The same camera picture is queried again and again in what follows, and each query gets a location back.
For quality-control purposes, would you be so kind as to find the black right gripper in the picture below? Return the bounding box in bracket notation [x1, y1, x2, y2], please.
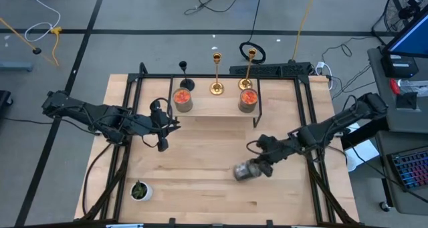
[248, 134, 294, 179]

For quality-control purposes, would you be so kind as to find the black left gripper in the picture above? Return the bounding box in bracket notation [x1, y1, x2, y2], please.
[143, 100, 182, 153]

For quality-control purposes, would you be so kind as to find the silver metal tin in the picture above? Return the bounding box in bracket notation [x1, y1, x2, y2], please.
[233, 160, 263, 182]

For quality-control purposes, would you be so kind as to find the metal tin candle orange label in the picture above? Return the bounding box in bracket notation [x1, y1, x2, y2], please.
[237, 88, 259, 114]
[172, 87, 194, 113]

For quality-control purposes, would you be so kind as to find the black candlestick holder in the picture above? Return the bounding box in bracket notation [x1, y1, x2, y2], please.
[178, 60, 195, 92]

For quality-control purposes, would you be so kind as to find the gold candlestick holder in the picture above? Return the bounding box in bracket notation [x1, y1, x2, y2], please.
[209, 51, 225, 96]
[237, 47, 258, 91]

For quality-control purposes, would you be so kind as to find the wooden shelf with black legs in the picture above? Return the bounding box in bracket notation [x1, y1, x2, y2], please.
[166, 74, 264, 129]

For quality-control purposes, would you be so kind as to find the small plant in white pot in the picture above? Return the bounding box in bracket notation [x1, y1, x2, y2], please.
[130, 180, 154, 203]

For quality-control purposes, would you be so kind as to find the black power strip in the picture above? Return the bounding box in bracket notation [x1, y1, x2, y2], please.
[229, 62, 314, 78]

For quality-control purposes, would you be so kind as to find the white power adapter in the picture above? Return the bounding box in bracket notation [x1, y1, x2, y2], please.
[316, 61, 334, 90]

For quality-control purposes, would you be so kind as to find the gray desk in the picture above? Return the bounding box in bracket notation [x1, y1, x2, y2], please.
[366, 45, 428, 134]
[374, 130, 428, 215]

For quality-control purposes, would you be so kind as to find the backlit keyboard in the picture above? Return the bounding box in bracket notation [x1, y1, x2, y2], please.
[387, 146, 428, 192]

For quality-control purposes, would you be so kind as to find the small red object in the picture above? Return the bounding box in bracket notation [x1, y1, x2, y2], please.
[389, 79, 401, 96]

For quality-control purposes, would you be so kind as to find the small black box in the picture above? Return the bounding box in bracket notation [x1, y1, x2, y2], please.
[396, 92, 419, 110]

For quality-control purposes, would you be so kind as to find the gray metal floor base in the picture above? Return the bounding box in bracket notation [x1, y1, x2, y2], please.
[0, 61, 33, 72]

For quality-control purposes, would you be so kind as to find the black box device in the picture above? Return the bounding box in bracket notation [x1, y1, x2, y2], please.
[381, 53, 419, 79]

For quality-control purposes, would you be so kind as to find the computer monitor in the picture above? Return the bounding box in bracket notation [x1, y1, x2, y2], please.
[383, 7, 428, 59]

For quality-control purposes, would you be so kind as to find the black floor fan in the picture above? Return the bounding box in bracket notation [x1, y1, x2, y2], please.
[371, 0, 428, 45]

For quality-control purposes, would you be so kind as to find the black metal table frame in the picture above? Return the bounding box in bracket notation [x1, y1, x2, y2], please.
[80, 62, 360, 226]

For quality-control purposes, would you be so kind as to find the coiled black cable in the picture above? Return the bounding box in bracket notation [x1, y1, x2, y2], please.
[238, 41, 267, 65]

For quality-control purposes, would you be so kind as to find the yellow extension cord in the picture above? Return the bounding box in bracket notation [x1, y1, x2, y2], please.
[0, 17, 64, 68]

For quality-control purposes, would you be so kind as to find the yellow power cable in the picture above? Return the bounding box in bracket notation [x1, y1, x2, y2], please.
[292, 0, 318, 62]

